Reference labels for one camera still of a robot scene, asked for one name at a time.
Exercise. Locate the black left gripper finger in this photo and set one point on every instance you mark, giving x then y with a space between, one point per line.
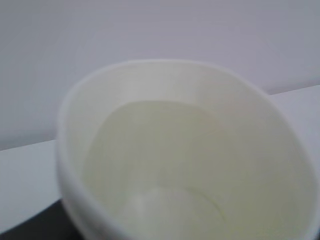
50 224

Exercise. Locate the white paper cup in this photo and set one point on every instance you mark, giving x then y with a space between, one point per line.
181 150

